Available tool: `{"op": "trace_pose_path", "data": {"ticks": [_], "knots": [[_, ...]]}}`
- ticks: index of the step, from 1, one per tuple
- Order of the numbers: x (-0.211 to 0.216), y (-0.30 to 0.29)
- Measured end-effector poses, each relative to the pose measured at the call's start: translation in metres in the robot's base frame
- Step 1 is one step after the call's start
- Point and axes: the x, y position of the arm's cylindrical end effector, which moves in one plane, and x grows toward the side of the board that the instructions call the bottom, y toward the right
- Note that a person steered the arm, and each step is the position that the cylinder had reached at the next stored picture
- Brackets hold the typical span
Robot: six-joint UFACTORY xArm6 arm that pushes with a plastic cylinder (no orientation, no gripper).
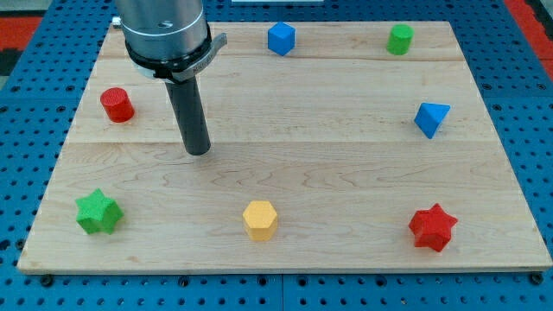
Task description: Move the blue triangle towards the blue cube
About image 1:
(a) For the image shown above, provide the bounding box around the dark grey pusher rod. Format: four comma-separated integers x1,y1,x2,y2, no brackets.
165,78,211,156

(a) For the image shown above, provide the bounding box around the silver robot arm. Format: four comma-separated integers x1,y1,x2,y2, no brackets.
115,0,227,156

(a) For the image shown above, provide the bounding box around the blue cube block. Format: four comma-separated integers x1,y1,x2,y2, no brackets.
267,22,296,56

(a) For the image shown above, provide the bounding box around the blue triangle block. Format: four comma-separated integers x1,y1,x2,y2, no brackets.
414,103,451,139

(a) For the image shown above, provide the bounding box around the red cylinder block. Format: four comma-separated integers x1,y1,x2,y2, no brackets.
100,87,135,123

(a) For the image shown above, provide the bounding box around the yellow hexagon block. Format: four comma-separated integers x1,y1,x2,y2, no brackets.
242,200,278,242

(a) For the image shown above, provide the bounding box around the green star block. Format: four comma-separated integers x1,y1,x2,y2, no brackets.
75,188,124,234

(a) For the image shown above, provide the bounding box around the light wooden board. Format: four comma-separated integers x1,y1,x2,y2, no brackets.
18,22,552,275

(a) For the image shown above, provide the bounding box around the green cylinder block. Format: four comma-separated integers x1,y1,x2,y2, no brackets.
386,24,414,55

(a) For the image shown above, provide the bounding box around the red star block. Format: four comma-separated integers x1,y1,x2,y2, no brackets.
409,203,458,252

